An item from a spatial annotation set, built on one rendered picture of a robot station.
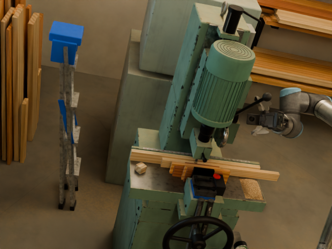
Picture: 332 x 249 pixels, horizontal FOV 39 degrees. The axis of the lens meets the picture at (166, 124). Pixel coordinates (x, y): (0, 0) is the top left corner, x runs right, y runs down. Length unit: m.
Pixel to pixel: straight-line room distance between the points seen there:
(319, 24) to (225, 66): 2.21
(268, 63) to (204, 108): 2.24
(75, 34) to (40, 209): 1.17
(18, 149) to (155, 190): 1.54
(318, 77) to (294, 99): 2.07
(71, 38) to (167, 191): 0.93
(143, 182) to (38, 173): 1.42
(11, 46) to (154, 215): 1.38
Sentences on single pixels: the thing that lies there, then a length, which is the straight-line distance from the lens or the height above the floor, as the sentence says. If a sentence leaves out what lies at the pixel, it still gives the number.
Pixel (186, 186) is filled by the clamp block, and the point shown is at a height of 0.94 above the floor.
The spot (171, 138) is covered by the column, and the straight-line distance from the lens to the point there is 2.22.
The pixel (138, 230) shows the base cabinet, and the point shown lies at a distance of 2.12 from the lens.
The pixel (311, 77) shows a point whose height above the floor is 0.61.
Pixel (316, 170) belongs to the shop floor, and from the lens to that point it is 4.15.
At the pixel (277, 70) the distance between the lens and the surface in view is 4.03.
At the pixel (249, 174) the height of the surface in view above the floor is 0.92.
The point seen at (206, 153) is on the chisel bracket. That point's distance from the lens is 2.00.
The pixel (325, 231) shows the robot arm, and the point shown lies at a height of 1.11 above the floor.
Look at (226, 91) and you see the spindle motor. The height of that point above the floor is 1.37.
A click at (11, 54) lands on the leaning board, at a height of 0.81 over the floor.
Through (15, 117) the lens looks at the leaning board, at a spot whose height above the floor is 0.36.
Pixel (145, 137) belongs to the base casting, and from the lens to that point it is 2.39.
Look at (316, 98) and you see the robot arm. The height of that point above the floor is 1.30.
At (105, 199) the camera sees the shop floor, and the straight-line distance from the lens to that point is 3.16.
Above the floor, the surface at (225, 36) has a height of 1.51.
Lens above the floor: 2.20
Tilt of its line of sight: 34 degrees down
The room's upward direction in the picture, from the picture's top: 16 degrees clockwise
